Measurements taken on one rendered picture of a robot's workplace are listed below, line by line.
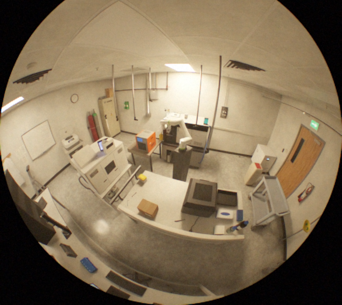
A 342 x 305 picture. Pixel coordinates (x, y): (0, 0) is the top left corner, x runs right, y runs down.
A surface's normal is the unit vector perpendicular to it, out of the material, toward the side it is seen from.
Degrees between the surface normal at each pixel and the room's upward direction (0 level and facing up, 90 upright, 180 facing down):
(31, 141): 90
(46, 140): 90
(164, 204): 0
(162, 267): 0
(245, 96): 90
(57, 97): 90
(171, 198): 0
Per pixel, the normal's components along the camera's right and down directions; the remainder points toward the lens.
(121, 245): 0.03, -0.88
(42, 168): 0.95, 0.18
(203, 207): -0.23, -0.22
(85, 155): 0.63, -0.56
